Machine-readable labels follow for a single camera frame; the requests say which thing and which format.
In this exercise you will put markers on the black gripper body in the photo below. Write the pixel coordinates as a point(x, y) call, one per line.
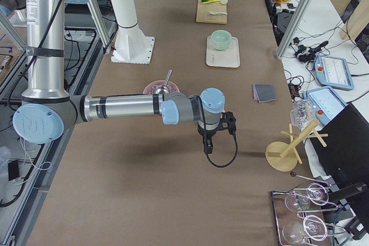
point(206, 135)

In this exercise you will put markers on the white ceramic spoon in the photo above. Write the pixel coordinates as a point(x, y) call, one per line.
point(217, 13)

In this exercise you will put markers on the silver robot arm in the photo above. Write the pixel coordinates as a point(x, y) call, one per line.
point(17, 6)
point(48, 110)

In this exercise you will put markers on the green bowl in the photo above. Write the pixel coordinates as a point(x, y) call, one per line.
point(221, 39)

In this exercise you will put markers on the grey folded cloth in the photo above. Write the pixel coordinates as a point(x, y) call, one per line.
point(264, 93)

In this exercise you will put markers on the cream rabbit tray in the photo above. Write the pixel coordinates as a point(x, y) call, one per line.
point(229, 58)

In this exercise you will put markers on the wooden mug tree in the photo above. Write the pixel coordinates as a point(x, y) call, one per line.
point(284, 156)

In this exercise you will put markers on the metal ladle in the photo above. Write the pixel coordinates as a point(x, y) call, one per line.
point(161, 87)

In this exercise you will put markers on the near teach pendant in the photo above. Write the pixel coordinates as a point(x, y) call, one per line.
point(327, 104)

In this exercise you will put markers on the teach pendant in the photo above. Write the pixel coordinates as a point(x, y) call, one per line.
point(333, 71)
point(327, 104)

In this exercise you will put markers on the wooden cutting board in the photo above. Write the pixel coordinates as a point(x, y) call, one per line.
point(203, 15)

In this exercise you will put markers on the far teach pendant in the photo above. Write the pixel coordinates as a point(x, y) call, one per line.
point(333, 71)

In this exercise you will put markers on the upper wine glass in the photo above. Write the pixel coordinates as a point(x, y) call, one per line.
point(300, 199)

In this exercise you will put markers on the wine glass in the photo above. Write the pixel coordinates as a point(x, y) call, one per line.
point(300, 199)
point(306, 232)

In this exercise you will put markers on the black monitor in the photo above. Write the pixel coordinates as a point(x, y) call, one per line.
point(345, 156)

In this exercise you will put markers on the lower wine glass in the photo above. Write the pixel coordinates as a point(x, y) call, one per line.
point(306, 232)

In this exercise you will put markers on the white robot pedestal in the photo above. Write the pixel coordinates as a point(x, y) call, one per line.
point(131, 45)

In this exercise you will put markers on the wire glass rack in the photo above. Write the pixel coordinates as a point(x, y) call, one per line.
point(298, 213)

